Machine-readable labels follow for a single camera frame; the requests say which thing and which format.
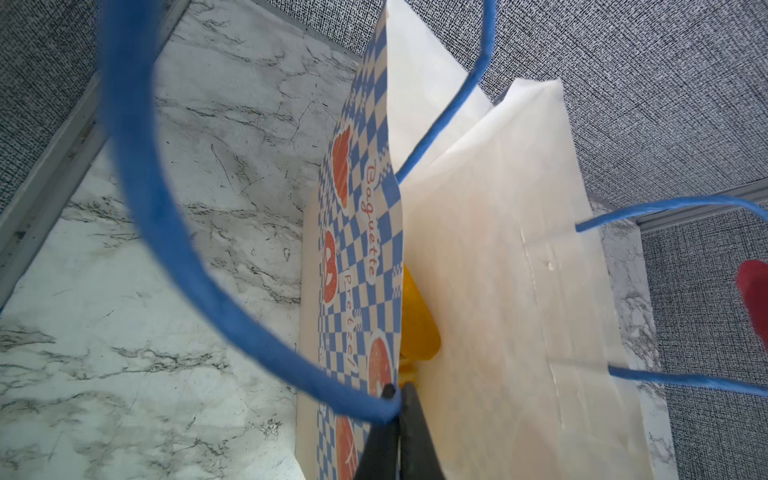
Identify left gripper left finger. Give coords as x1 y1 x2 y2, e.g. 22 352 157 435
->
354 415 400 480

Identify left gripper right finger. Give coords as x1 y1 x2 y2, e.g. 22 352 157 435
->
399 383 446 480

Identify long brown baguette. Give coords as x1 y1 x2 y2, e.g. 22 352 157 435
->
398 266 441 387

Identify blue checkered paper bag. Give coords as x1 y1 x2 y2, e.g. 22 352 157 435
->
98 0 768 480

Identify red kitchen tongs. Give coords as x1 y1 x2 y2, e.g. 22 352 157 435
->
736 260 768 347

